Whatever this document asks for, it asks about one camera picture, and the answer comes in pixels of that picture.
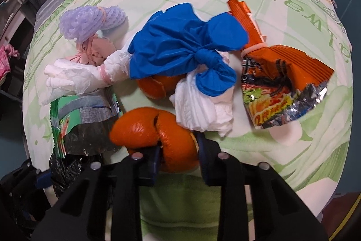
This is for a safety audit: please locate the purple foam fruit net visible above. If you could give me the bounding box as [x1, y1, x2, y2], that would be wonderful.
[59, 5, 126, 42]

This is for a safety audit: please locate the orange noodle packet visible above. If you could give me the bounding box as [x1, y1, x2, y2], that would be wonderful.
[227, 0, 335, 130]

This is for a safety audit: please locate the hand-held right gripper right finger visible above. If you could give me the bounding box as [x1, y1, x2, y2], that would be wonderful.
[193, 132, 329, 241]

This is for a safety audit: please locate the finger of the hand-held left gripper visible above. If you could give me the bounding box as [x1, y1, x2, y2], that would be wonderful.
[35, 170, 54, 190]

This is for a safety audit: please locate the white tissue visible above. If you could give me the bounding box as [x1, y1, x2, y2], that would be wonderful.
[169, 72, 234, 138]

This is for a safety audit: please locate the large orange peel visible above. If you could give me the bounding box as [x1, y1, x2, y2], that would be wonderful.
[109, 107, 202, 173]

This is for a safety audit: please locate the white cloth bundle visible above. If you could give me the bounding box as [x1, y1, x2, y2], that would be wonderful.
[42, 49, 133, 104]

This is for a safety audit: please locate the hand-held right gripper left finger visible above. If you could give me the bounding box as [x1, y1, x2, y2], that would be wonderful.
[30, 146, 164, 241]

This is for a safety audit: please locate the pink cloth bundle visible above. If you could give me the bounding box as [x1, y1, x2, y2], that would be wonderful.
[69, 33, 116, 68]

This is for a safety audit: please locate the green snack packet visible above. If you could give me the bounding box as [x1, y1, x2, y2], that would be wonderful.
[49, 89, 122, 158]

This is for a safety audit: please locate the blue cloth bundle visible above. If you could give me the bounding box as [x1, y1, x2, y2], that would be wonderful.
[128, 3, 249, 96]

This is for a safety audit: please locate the dark wooden shelf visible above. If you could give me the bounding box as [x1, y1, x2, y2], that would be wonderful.
[0, 0, 36, 42]

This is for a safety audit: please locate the black trash bag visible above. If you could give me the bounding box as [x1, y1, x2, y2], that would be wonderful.
[49, 151, 105, 199]

